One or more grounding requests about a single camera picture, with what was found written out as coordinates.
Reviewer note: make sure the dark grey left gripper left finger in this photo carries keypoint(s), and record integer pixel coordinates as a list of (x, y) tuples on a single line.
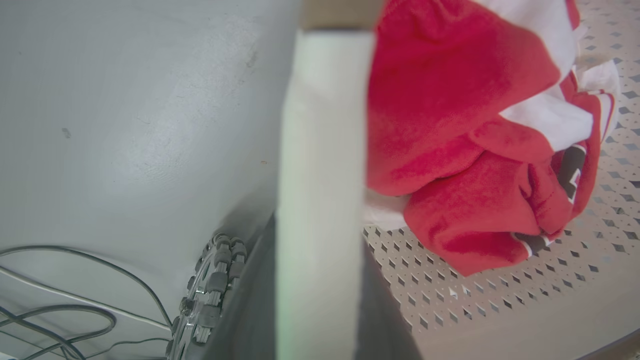
[(252, 310)]

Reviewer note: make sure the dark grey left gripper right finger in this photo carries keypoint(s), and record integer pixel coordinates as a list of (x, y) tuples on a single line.
[(377, 320)]

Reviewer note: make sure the white perforated laundry basket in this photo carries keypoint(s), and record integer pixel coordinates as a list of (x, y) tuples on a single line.
[(320, 200)]

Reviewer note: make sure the grey omni wheel with rollers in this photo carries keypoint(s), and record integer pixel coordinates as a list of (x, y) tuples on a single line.
[(210, 295)]

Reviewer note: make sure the red and white garment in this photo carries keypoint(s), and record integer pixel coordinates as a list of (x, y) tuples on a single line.
[(440, 100)]

